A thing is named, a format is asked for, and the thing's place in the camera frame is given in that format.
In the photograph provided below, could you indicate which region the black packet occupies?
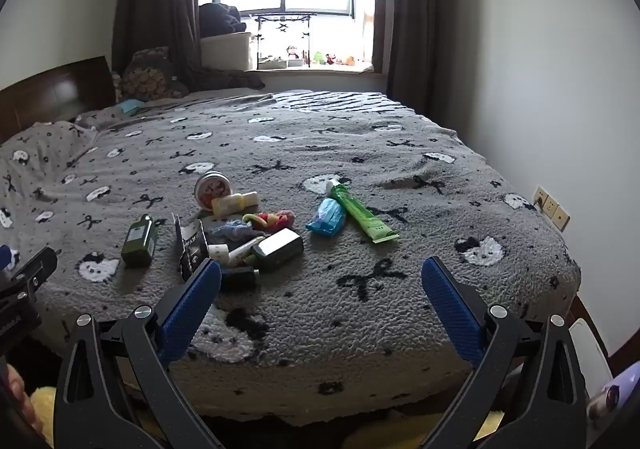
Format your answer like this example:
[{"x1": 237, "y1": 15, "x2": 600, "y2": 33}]
[{"x1": 171, "y1": 213, "x2": 210, "y2": 282}]

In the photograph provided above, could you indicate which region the small black container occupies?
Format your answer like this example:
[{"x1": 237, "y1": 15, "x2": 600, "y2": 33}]
[{"x1": 220, "y1": 266, "x2": 261, "y2": 291}]

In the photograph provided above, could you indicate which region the brown right curtain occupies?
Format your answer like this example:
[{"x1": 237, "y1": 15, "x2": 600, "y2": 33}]
[{"x1": 372, "y1": 0, "x2": 448, "y2": 105}]

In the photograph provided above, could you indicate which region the white storage box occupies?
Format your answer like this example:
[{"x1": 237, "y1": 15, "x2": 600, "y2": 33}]
[{"x1": 200, "y1": 32, "x2": 253, "y2": 71}]

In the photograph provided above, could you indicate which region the denim cloth scrap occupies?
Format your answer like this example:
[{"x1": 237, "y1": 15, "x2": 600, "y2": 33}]
[{"x1": 207, "y1": 220, "x2": 253, "y2": 245}]

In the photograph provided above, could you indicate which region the green tube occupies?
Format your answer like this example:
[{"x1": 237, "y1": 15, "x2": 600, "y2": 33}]
[{"x1": 325, "y1": 180, "x2": 400, "y2": 245}]

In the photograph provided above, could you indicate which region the person's left hand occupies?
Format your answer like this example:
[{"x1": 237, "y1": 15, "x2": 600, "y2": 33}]
[{"x1": 0, "y1": 363, "x2": 38, "y2": 435}]

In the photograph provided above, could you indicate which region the white plastic thing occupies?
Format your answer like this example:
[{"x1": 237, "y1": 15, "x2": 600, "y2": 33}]
[{"x1": 570, "y1": 316, "x2": 613, "y2": 385}]

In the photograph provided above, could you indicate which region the black drying rack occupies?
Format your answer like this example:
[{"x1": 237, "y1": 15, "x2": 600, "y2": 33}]
[{"x1": 250, "y1": 13, "x2": 318, "y2": 70}]

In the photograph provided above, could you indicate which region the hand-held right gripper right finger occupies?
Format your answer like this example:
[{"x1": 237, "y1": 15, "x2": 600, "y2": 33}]
[{"x1": 420, "y1": 256, "x2": 588, "y2": 449}]

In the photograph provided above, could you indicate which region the round metal tin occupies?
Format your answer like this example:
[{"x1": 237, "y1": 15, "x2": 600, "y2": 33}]
[{"x1": 194, "y1": 171, "x2": 234, "y2": 211}]

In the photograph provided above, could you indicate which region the blue plastic packet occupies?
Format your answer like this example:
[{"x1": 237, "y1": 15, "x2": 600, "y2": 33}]
[{"x1": 305, "y1": 198, "x2": 347, "y2": 236}]

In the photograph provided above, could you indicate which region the grey printed pillow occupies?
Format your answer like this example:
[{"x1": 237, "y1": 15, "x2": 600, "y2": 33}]
[{"x1": 0, "y1": 122, "x2": 97, "y2": 190}]

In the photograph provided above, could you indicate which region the bundle of colourful hair ties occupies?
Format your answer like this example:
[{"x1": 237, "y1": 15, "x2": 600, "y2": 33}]
[{"x1": 242, "y1": 209, "x2": 297, "y2": 233}]

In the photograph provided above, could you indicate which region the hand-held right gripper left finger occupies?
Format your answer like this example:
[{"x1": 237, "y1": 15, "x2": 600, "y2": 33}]
[{"x1": 54, "y1": 258, "x2": 226, "y2": 449}]

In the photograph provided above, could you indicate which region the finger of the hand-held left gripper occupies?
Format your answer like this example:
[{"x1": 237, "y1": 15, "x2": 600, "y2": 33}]
[
  {"x1": 10, "y1": 245, "x2": 58, "y2": 292},
  {"x1": 0, "y1": 244, "x2": 20, "y2": 273}
]

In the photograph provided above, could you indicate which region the brown patterned plush cushion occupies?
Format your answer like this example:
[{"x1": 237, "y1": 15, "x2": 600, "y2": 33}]
[{"x1": 116, "y1": 46, "x2": 190, "y2": 102}]

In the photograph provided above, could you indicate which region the wooden headboard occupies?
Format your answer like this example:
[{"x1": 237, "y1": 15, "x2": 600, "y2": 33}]
[{"x1": 0, "y1": 56, "x2": 117, "y2": 145}]

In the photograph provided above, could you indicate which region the dark green box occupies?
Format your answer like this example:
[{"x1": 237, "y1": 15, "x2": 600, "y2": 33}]
[{"x1": 251, "y1": 227, "x2": 305, "y2": 273}]

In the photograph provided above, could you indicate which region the yellow fuzzy cloth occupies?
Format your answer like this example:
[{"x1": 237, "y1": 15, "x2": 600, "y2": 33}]
[{"x1": 27, "y1": 385, "x2": 58, "y2": 449}]

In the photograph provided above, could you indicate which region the row of small toys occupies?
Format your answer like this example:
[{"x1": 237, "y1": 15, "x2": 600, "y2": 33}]
[{"x1": 257, "y1": 44, "x2": 371, "y2": 70}]

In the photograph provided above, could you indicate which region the white bottle with yellow cap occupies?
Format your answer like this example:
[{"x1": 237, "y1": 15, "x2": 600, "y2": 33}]
[{"x1": 211, "y1": 191, "x2": 260, "y2": 217}]

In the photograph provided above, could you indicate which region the grey printed blanket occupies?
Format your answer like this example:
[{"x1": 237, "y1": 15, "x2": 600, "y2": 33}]
[{"x1": 0, "y1": 90, "x2": 583, "y2": 427}]

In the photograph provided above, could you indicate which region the purple printed thing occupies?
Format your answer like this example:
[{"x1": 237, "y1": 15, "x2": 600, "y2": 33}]
[{"x1": 585, "y1": 364, "x2": 640, "y2": 430}]

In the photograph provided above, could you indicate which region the dark clothes pile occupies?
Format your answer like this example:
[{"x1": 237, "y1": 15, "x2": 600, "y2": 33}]
[{"x1": 198, "y1": 2, "x2": 248, "y2": 37}]

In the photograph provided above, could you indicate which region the green glass bottle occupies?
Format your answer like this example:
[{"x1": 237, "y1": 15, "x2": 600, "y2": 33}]
[{"x1": 121, "y1": 213, "x2": 159, "y2": 268}]

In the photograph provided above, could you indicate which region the cream tube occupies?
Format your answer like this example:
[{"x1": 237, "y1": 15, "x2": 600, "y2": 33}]
[{"x1": 227, "y1": 236, "x2": 266, "y2": 266}]

